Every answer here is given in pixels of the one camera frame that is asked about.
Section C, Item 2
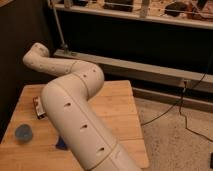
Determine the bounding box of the white shelf rail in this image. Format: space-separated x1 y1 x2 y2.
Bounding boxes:
54 3 213 30

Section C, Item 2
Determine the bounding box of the black floor cable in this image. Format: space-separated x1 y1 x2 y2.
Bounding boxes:
139 53 213 144

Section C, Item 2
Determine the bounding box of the metal pole stand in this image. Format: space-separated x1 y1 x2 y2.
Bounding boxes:
50 0 76 56

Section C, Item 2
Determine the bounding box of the small blue cup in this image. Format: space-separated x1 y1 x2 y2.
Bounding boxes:
15 124 33 142

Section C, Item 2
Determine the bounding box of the blue sponge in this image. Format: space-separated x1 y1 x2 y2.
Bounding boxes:
55 137 68 150

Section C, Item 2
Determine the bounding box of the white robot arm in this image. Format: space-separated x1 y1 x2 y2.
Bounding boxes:
23 43 142 171

